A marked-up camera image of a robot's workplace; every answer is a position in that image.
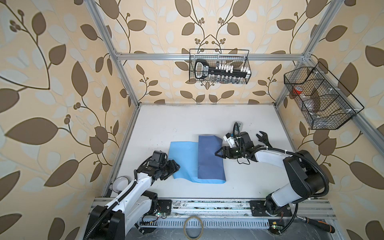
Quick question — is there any aluminium mounting rail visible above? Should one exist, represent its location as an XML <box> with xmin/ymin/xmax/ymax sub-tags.
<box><xmin>159</xmin><ymin>198</ymin><xmax>337</xmax><ymax>220</ymax></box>

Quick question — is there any orange black screwdriver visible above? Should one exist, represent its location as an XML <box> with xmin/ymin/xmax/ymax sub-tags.
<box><xmin>297</xmin><ymin>216</ymin><xmax>335</xmax><ymax>234</ymax></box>

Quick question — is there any black socket set holder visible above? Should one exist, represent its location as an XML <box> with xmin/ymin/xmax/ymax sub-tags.
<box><xmin>192</xmin><ymin>60</ymin><xmax>251</xmax><ymax>81</ymax></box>

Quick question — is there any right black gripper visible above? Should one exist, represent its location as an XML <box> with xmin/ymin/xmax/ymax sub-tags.
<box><xmin>215</xmin><ymin>146</ymin><xmax>245</xmax><ymax>159</ymax></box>

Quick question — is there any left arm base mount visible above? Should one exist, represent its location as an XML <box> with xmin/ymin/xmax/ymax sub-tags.
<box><xmin>149</xmin><ymin>199</ymin><xmax>173</xmax><ymax>218</ymax></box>

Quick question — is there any light blue wrapping paper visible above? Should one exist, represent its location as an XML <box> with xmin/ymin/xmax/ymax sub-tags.
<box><xmin>169</xmin><ymin>135</ymin><xmax>226</xmax><ymax>184</ymax></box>

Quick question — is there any black adjustable wrench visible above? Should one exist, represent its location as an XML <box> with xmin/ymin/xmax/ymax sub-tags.
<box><xmin>256</xmin><ymin>131</ymin><xmax>272</xmax><ymax>148</ymax></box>

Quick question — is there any clear tape roll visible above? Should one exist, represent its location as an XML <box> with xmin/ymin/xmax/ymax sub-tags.
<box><xmin>183</xmin><ymin>216</ymin><xmax>205</xmax><ymax>240</ymax></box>

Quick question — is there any black wire basket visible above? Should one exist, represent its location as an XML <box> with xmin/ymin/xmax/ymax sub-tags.
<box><xmin>284</xmin><ymin>62</ymin><xmax>364</xmax><ymax>130</ymax></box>
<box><xmin>189</xmin><ymin>48</ymin><xmax>252</xmax><ymax>85</ymax></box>

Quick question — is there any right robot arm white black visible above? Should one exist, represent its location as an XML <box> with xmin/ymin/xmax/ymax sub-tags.
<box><xmin>215</xmin><ymin>131</ymin><xmax>330</xmax><ymax>211</ymax></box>

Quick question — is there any right black wire basket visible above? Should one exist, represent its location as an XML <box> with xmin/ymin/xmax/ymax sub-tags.
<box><xmin>284</xmin><ymin>62</ymin><xmax>364</xmax><ymax>130</ymax></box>

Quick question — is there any back black wire basket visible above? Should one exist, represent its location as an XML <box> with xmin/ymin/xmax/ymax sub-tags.
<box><xmin>189</xmin><ymin>48</ymin><xmax>252</xmax><ymax>85</ymax></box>

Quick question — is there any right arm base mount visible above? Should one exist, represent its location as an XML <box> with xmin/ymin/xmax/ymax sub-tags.
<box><xmin>249</xmin><ymin>200</ymin><xmax>293</xmax><ymax>217</ymax></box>

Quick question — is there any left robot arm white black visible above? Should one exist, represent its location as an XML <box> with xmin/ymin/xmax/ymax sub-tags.
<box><xmin>84</xmin><ymin>151</ymin><xmax>180</xmax><ymax>240</ymax></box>

